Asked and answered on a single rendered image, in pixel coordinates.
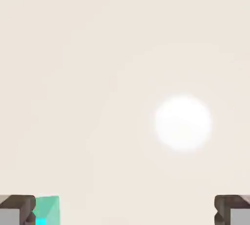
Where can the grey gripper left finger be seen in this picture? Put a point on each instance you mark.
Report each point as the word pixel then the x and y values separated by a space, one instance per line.
pixel 23 203

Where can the small teal cube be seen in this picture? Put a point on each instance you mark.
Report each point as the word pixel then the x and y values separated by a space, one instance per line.
pixel 47 210

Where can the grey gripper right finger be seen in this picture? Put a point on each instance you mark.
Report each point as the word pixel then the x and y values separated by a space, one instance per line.
pixel 224 205

